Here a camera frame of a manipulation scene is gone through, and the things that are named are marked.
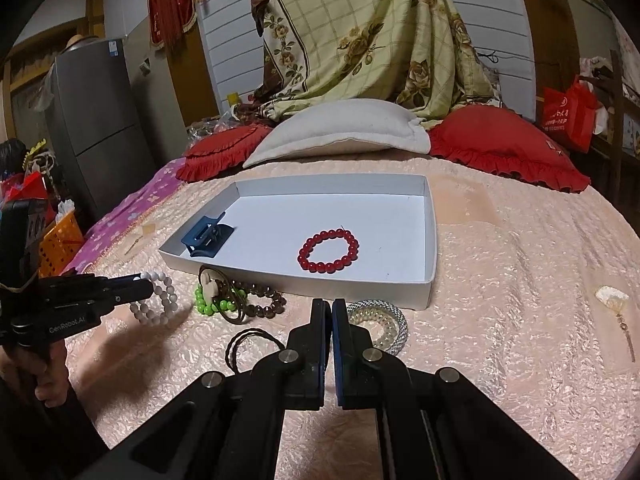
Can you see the small yellow hairpin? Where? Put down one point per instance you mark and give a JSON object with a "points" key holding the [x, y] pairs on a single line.
{"points": [[148, 230]]}

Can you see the large red ruffled pillow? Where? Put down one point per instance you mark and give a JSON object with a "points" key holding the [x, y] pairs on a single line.
{"points": [[500, 140]]}

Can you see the white cardboard box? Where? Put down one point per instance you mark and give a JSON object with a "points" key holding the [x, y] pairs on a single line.
{"points": [[350, 220]]}

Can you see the small red ruffled pillow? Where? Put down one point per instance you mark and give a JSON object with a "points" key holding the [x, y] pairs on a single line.
{"points": [[220, 150]]}

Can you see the yellow bottle cap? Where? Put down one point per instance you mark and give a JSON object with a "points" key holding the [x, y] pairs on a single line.
{"points": [[233, 99]]}

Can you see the wooden rack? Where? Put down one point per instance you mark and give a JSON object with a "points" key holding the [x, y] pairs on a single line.
{"points": [[614, 110]]}

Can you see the red shopping bag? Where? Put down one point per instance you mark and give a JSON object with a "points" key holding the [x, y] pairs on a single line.
{"points": [[565, 115]]}

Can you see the white pillow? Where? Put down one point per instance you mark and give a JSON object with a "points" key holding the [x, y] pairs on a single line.
{"points": [[340, 130]]}

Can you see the person's left hand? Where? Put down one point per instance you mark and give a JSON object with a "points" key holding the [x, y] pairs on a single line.
{"points": [[52, 385]]}

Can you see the purple floral sheet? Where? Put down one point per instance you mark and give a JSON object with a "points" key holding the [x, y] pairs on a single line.
{"points": [[130, 205]]}

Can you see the orange plastic basket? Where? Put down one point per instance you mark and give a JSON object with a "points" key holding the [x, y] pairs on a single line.
{"points": [[62, 245]]}

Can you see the blue hair claw clip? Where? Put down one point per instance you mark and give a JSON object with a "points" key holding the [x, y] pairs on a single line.
{"points": [[200, 232]]}

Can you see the straw hat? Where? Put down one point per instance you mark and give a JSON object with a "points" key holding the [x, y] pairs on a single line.
{"points": [[80, 42]]}

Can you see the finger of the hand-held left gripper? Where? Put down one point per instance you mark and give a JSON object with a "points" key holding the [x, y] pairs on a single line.
{"points": [[127, 297], [115, 281]]}

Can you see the red tasselled hanging decoration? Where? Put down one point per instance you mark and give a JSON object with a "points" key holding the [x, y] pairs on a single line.
{"points": [[167, 10]]}

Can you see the floral checked blanket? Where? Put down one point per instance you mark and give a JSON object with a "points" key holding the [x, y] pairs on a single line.
{"points": [[360, 35]]}

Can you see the pink quilted bedspread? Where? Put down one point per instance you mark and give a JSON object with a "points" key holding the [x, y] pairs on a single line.
{"points": [[500, 285]]}

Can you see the grey refrigerator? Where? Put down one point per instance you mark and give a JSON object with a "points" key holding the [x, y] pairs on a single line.
{"points": [[95, 110]]}

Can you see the clear plastic bags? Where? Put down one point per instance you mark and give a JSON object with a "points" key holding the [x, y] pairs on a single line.
{"points": [[210, 127]]}

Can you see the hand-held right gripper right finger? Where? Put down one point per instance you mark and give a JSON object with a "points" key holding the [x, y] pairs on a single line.
{"points": [[337, 340]]}

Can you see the white slatted headboard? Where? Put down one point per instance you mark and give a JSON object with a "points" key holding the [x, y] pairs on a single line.
{"points": [[230, 35]]}

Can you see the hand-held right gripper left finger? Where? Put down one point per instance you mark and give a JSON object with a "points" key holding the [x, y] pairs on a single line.
{"points": [[320, 330]]}

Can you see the cream fan tassel hairpin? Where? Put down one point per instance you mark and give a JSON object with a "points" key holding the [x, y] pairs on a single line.
{"points": [[610, 296]]}

